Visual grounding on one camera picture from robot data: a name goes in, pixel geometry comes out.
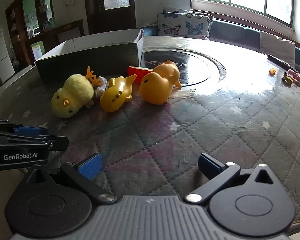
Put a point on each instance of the small pink toy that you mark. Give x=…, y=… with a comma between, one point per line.
x=295, y=76

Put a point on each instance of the dark sofa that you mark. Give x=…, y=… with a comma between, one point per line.
x=230, y=31

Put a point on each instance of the white microwave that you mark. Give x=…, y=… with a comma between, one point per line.
x=36, y=30

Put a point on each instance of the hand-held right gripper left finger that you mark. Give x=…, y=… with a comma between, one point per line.
x=90, y=166

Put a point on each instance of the yellow plush chick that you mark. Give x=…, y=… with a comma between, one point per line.
x=72, y=97

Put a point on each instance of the small yellow rubber duck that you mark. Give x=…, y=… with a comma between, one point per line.
x=115, y=97

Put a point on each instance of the small yellow-green toy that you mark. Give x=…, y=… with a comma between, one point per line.
x=287, y=78

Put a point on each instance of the grey cardboard box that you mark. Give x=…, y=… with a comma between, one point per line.
x=90, y=55

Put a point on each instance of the black remote control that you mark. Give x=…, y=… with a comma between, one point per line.
x=281, y=62

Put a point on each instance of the dark wooden side table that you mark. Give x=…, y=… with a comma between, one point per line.
x=65, y=33

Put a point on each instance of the red watermelon slice toy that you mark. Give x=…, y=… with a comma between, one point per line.
x=137, y=73

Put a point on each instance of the small orange toy piece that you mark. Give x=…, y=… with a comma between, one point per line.
x=272, y=71

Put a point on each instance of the black round table plate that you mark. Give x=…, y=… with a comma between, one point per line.
x=197, y=67

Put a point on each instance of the dark wooden door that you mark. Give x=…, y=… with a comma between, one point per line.
x=110, y=17

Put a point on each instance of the white refrigerator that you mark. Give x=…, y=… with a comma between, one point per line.
x=0, y=55

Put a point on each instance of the dark wooden cabinet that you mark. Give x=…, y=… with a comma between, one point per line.
x=17, y=25

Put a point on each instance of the orange rubber duck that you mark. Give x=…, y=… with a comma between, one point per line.
x=168, y=71

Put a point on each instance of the grey sofa cushion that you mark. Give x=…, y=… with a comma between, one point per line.
x=277, y=46

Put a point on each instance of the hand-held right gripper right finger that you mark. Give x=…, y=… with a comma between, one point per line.
x=210, y=165

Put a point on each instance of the small silver robot toy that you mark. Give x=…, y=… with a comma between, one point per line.
x=101, y=86

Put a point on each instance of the large yellow rubber duck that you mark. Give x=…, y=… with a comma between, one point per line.
x=153, y=87

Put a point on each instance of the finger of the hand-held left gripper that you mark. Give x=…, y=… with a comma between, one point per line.
x=31, y=130
x=20, y=155

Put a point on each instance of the butterfly print pillow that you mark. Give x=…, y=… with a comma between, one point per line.
x=180, y=27
x=190, y=11

